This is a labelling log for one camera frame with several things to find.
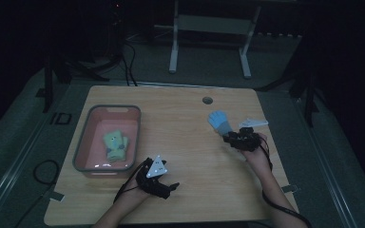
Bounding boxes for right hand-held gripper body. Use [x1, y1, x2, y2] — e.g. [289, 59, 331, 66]
[232, 118, 270, 152]

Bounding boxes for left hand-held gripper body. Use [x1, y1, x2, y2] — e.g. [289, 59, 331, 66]
[136, 154, 172, 199]

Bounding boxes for plain blue glove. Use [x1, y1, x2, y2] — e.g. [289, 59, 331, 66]
[207, 109, 234, 137]

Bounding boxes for plain green glove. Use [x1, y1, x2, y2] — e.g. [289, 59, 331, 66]
[106, 136, 131, 163]

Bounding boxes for pink bin with grey rim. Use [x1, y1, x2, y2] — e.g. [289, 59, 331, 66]
[71, 104, 143, 179]

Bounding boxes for person's right hand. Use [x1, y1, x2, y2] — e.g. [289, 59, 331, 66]
[241, 133, 273, 174]

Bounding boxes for person's left hand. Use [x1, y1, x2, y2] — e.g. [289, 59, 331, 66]
[120, 179, 155, 207]

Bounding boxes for grey tape piece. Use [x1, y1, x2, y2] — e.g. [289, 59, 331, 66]
[48, 190, 66, 202]
[281, 184, 299, 194]

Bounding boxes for black tripod stand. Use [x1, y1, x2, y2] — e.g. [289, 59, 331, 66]
[36, 53, 110, 113]
[288, 37, 319, 127]

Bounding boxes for white metal stand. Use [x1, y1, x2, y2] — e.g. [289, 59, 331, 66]
[154, 0, 262, 80]

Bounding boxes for dark equipment rack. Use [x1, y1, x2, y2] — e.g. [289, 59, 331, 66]
[106, 0, 129, 61]

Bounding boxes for left hand-held gripper cable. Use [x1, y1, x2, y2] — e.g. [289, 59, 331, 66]
[113, 158, 150, 204]

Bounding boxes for hand-held gripper cable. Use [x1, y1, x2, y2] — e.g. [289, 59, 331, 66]
[256, 132, 313, 228]
[113, 158, 150, 204]

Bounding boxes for right hand-held gripper cable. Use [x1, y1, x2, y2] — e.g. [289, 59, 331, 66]
[256, 132, 313, 228]

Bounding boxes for black cables behind table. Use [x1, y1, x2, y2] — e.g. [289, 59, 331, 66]
[120, 42, 139, 87]

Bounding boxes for black floor cable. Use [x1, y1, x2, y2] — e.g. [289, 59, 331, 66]
[13, 159, 61, 228]

